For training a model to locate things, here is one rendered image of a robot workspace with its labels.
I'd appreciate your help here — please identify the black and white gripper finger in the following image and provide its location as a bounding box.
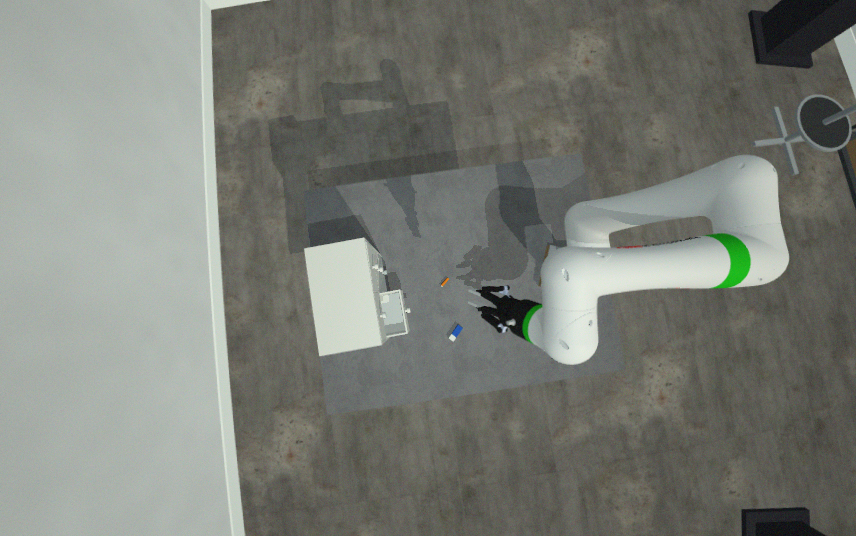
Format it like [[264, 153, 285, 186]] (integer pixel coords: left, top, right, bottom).
[[468, 285, 510, 308], [468, 300, 508, 333]]

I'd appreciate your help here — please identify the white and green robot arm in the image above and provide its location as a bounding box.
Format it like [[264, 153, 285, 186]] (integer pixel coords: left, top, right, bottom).
[[506, 155, 789, 365]]

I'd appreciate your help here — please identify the blue and white eraser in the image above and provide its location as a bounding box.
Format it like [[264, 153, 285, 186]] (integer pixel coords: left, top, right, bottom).
[[449, 325, 463, 342]]

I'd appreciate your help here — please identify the white small chest of drawers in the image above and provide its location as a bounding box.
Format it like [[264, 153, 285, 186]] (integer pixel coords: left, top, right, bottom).
[[304, 238, 390, 356]]

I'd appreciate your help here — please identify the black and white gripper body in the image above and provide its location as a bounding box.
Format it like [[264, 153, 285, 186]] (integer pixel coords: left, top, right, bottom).
[[496, 295, 520, 327]]

